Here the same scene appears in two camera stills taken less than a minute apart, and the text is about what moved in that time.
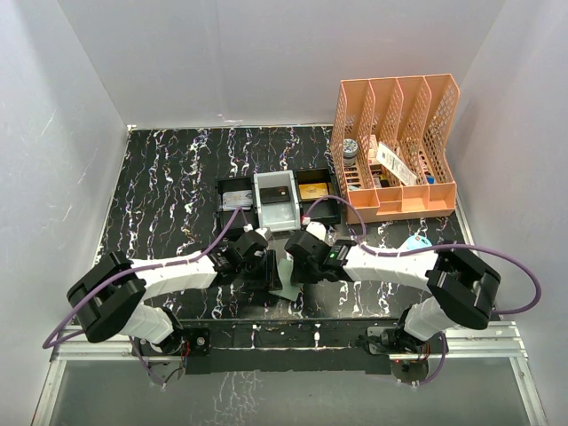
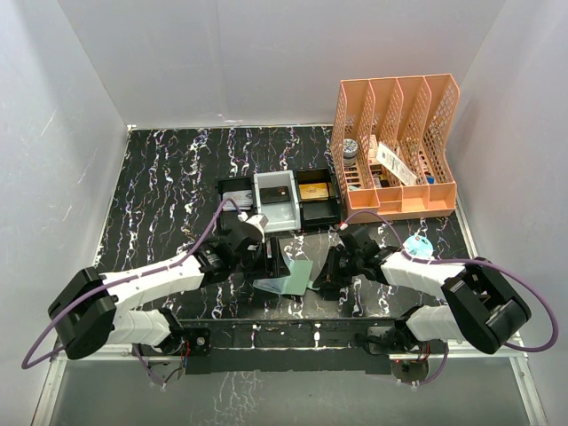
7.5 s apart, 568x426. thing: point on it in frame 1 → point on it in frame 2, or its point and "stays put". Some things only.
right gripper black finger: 299,273 → 330,270
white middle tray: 278,216 stays put
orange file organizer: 388,143 stays put
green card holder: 289,290 stays put
